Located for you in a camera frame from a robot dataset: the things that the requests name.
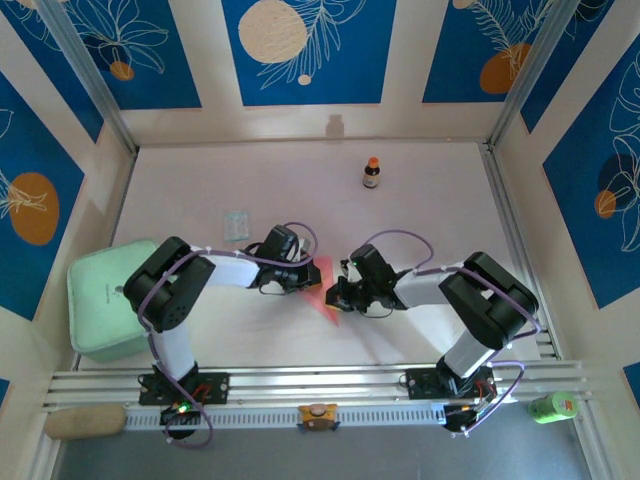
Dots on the beige foam block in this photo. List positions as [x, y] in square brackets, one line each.
[85, 422]

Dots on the green can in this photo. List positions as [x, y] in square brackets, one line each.
[552, 407]

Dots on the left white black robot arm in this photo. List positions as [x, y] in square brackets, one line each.
[165, 290]

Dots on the aluminium side rail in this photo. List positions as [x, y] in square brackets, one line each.
[505, 200]

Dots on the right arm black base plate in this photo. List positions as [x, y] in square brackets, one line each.
[422, 382]

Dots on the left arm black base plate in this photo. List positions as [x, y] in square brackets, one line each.
[215, 387]

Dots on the mint green case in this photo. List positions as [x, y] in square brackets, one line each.
[95, 300]

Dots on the yellow clamp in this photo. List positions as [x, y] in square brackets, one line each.
[318, 416]

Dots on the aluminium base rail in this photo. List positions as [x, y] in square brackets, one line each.
[325, 380]

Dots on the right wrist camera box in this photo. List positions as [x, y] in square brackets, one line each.
[350, 271]

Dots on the aluminium corner post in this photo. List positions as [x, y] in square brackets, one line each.
[85, 70]
[530, 70]

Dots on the pink paper sheet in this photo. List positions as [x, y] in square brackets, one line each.
[327, 302]

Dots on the brown bottle orange cap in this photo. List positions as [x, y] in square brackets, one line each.
[372, 175]

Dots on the clear plastic packet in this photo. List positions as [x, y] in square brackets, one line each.
[237, 226]

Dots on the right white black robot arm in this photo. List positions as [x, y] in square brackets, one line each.
[490, 300]

